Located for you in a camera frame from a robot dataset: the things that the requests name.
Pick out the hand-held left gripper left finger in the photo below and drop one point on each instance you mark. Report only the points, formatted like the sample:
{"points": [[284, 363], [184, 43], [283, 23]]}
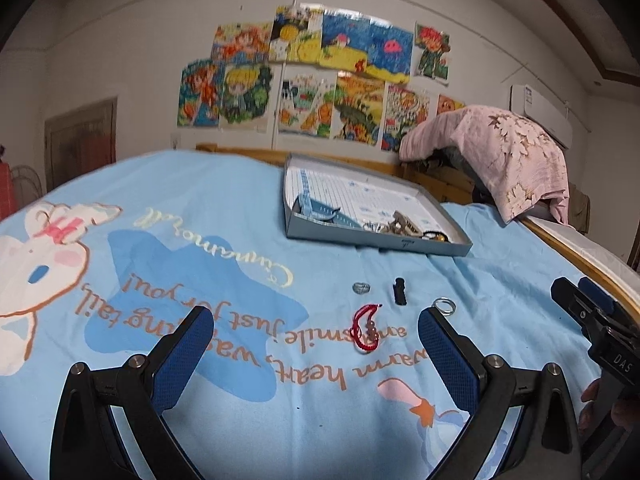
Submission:
{"points": [[177, 360]]}

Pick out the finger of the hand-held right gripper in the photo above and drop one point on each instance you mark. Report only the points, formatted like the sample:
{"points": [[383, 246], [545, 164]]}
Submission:
{"points": [[600, 296], [572, 300]]}

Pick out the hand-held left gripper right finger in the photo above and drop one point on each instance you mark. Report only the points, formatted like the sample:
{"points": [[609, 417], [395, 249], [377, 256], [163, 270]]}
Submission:
{"points": [[445, 355]]}

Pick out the black plastic clip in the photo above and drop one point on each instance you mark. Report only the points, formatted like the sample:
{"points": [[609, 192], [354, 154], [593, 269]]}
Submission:
{"points": [[399, 291]]}

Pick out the beige hair claw clip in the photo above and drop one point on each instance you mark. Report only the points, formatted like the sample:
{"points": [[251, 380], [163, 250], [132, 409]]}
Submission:
{"points": [[406, 224]]}

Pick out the grey cardboard tray box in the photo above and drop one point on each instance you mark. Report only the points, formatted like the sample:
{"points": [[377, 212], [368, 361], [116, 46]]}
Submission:
{"points": [[380, 200]]}

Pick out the blue plastic comb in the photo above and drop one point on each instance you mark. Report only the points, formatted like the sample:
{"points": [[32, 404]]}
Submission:
{"points": [[320, 212]]}

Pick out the person's right hand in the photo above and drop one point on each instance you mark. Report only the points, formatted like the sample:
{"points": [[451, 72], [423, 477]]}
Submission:
{"points": [[590, 400]]}

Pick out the white mattress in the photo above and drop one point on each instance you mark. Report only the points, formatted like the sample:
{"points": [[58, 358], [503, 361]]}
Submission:
{"points": [[600, 255]]}

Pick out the olive hanging garment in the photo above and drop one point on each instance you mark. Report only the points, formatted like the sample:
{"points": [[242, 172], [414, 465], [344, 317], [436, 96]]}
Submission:
{"points": [[579, 210]]}

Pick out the blue printed bed sheet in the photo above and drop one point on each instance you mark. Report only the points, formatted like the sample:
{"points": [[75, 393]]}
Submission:
{"points": [[225, 240]]}

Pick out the pink floral cloth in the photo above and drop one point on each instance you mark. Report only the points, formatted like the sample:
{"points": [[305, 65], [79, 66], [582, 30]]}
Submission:
{"points": [[515, 155]]}

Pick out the white air conditioner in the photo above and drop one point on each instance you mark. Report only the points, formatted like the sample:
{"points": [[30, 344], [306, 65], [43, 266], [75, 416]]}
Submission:
{"points": [[542, 112]]}

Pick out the brown wooden door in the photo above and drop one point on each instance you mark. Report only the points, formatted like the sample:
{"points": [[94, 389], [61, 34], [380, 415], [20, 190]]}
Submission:
{"points": [[80, 142]]}

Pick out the red plaid cloth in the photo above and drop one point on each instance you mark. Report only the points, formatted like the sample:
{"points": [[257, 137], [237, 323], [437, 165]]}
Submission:
{"points": [[4, 190]]}

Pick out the group of wall drawings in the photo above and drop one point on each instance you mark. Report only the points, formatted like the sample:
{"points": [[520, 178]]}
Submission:
{"points": [[320, 80]]}

